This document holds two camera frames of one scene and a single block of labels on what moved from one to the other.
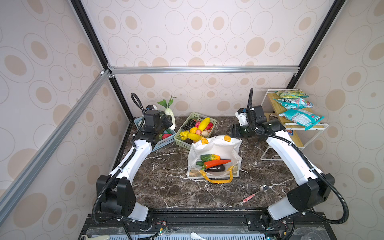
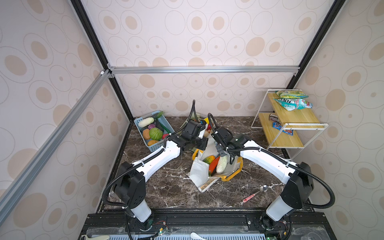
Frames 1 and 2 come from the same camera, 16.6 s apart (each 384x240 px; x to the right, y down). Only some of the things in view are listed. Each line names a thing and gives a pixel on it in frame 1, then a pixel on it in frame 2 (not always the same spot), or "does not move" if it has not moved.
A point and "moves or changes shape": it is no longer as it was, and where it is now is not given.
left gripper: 165,118 → 203,142
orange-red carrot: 211,163 moves or changes shape
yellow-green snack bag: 287,94 does not move
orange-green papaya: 205,157 moves or changes shape
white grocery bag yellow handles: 215,158 moves or changes shape
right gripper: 234,131 → 219,151
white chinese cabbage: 168,111 → 222,164
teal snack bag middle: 293,103 does not move
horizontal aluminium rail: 275,69 does not move
